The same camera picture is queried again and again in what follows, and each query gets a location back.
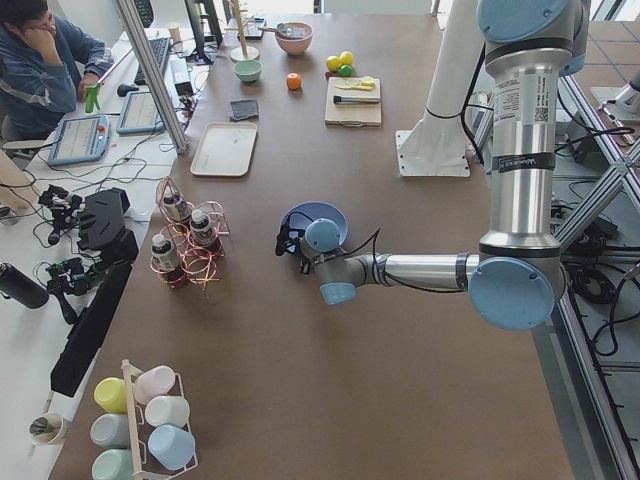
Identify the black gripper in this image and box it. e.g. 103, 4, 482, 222
298, 247, 320, 274

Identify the blue plate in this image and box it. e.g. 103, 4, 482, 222
280, 201, 348, 246

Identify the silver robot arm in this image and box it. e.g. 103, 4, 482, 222
298, 1, 590, 330

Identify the dark drink bottle two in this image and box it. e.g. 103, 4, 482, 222
190, 209, 215, 247

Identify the cream rabbit tray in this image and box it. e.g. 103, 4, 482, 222
190, 122, 258, 177

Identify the dark drink bottle one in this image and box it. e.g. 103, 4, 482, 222
162, 190, 191, 223

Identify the dark drink bottle three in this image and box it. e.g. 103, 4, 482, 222
151, 233, 181, 273

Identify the steel muddler with black tip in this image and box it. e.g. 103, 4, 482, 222
332, 95, 381, 105

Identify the wooden cutting board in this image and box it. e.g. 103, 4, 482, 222
324, 76, 382, 127

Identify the grey folded cloth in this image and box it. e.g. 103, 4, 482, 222
229, 99, 259, 121

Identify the orange fruit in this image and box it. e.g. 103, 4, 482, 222
286, 72, 302, 91

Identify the yellow plastic knife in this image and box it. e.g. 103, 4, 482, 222
334, 82, 375, 91

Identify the pink cup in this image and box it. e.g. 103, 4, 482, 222
133, 365, 176, 405

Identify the green lime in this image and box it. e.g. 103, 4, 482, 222
337, 64, 353, 77

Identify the whole lemon near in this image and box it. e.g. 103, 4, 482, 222
325, 56, 343, 72

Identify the whole lemon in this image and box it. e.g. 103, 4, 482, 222
325, 56, 343, 72
339, 51, 354, 66

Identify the green bowl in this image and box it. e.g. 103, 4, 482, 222
234, 60, 262, 83

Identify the white cup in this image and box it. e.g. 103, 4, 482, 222
145, 395, 191, 428

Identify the black foam case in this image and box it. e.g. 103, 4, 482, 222
77, 187, 139, 265

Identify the whole lemon far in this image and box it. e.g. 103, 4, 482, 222
339, 51, 354, 66

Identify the pink bowl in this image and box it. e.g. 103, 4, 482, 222
275, 22, 313, 56

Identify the wooden cup tree stand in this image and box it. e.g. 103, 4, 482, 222
227, 0, 260, 63

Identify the teach pendant far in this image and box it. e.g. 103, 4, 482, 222
116, 91, 165, 136

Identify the teach pendant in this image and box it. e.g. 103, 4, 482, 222
116, 91, 165, 136
47, 114, 110, 166

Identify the blue cup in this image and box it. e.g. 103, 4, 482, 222
148, 424, 196, 471

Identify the steel ice scoop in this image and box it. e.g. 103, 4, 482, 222
260, 23, 307, 39

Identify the yellow cup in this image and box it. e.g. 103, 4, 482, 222
94, 377, 127, 414

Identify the teach pendant near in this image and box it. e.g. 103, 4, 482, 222
47, 114, 110, 166

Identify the grey cup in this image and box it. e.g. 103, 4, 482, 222
90, 413, 130, 449

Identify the black keyboard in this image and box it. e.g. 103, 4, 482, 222
133, 37, 171, 86

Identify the mint green cup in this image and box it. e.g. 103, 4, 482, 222
91, 449, 134, 480

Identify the black water bottle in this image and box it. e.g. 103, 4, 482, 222
1, 262, 49, 309

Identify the paper cup with utensils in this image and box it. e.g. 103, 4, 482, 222
29, 412, 71, 446

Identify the seated person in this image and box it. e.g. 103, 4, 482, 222
1, 1, 113, 141

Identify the copper wire bottle rack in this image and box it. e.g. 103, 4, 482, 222
149, 177, 230, 289

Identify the white wire cup rack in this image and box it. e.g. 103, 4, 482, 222
121, 359, 199, 480

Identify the aluminium frame post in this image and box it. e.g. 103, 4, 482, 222
115, 0, 188, 154

